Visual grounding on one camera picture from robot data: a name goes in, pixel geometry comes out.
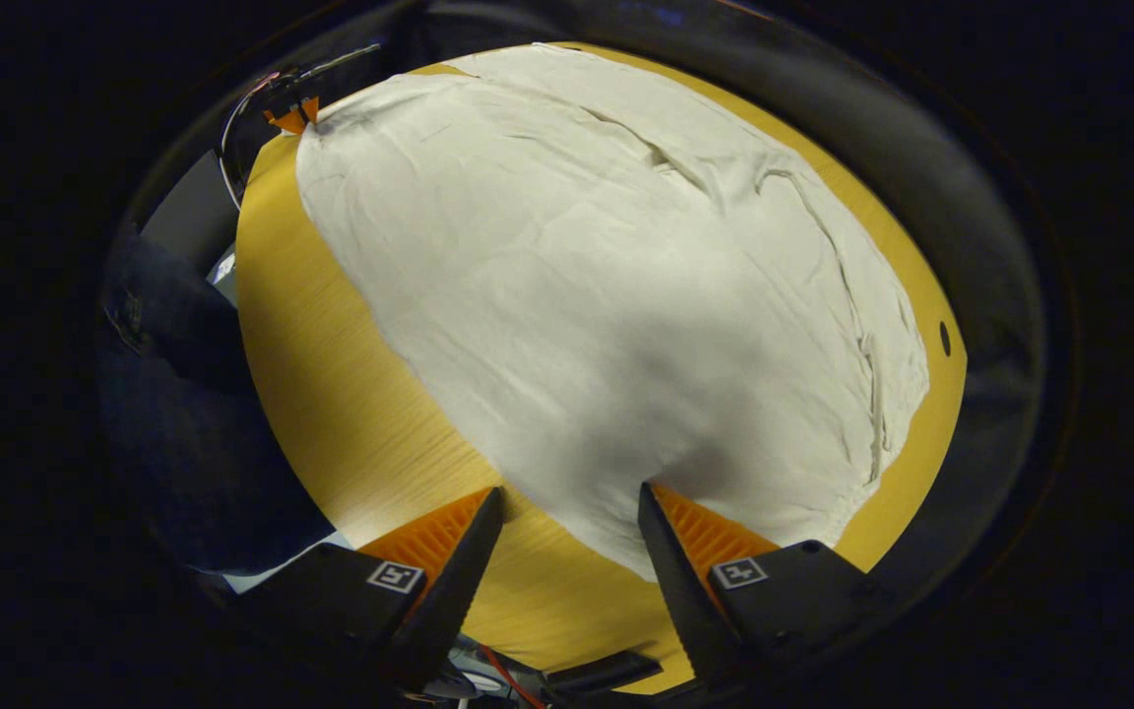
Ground black flat bar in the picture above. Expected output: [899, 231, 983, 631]
[538, 649, 664, 696]

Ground red cable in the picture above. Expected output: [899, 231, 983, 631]
[480, 644, 550, 709]

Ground person's dark clothing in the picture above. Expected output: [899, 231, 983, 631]
[97, 225, 334, 574]

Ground white jeans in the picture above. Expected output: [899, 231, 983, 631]
[295, 43, 931, 583]

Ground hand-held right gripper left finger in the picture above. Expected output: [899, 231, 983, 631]
[237, 485, 507, 696]

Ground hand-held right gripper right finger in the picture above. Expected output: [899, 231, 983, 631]
[637, 482, 895, 687]

